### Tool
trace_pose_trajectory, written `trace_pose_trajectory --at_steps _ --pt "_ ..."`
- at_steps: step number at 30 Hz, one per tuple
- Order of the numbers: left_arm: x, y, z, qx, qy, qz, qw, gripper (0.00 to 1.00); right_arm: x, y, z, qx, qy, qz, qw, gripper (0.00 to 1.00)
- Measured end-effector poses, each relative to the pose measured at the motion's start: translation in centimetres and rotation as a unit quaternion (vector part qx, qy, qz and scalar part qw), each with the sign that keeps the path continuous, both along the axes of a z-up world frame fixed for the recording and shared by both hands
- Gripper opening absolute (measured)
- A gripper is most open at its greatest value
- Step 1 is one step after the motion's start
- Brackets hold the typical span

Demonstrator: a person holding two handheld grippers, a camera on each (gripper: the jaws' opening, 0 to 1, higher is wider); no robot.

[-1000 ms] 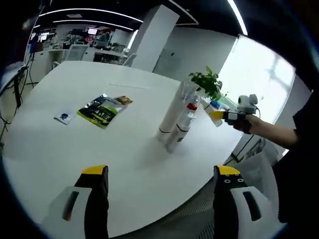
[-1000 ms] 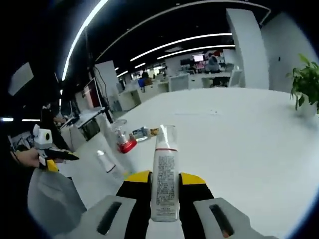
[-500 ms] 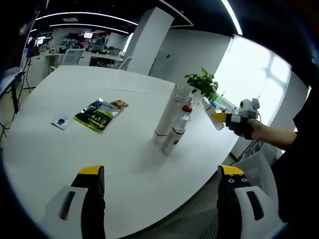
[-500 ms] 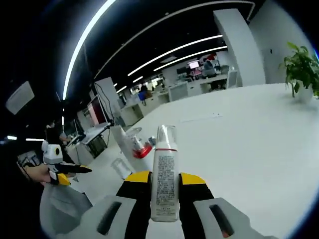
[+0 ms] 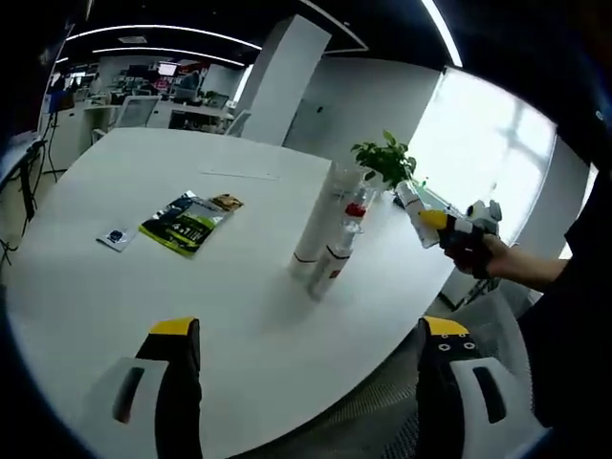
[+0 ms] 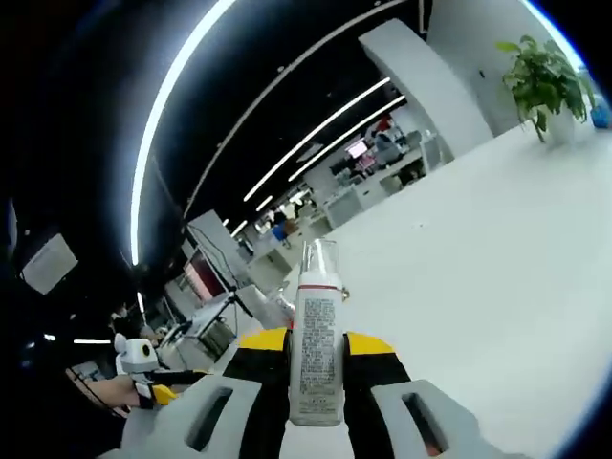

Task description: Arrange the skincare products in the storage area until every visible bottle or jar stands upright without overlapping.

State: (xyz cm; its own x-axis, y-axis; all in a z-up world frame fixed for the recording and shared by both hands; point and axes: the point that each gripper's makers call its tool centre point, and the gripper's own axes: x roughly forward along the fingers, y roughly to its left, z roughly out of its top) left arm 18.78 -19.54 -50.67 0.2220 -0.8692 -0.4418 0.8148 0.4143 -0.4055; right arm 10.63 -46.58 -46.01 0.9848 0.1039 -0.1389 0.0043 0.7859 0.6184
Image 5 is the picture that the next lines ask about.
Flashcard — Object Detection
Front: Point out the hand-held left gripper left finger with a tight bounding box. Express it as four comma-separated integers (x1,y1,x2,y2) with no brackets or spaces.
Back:
78,315,205,459

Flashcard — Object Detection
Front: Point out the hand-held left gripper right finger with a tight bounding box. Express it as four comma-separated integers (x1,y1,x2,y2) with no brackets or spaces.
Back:
414,315,551,459

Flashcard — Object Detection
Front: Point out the small white skincare bottle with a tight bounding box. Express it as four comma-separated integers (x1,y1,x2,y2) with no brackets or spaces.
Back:
308,225,364,300
394,180,444,250

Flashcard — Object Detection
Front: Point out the white skincare tube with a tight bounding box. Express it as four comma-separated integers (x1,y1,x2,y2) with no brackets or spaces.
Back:
290,160,360,278

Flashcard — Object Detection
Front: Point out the person's right hand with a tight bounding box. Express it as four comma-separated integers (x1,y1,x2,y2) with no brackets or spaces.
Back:
442,232,520,281

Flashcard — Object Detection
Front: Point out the large bright window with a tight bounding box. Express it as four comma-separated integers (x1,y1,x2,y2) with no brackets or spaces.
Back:
408,66,559,226

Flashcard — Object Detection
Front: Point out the white mesh office chair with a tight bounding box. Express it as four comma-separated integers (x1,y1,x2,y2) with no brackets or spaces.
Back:
329,286,541,459

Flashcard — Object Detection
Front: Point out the potted green plant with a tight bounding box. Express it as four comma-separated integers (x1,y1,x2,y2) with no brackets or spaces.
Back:
351,129,417,192

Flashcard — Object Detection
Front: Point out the person's black clothing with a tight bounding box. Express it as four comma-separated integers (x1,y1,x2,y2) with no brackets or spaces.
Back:
515,109,612,431

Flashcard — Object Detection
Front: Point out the green black snack packet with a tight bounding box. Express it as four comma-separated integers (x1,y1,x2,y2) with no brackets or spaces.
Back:
138,190,226,260

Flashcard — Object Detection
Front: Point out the long ceiling light strip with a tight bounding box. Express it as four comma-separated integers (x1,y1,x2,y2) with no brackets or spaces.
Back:
420,0,464,68

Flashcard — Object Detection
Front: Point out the gold foil packet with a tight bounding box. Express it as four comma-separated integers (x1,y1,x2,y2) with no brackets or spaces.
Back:
209,192,245,214

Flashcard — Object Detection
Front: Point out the white square pillar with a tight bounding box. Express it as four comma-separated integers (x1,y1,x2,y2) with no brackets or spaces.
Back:
237,13,334,147

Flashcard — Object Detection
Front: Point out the white desk with black legs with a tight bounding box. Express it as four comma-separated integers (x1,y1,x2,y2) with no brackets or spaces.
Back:
0,136,54,226

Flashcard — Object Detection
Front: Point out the curved ceiling light strip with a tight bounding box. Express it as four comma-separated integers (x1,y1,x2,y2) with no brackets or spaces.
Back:
90,46,245,66
64,24,263,51

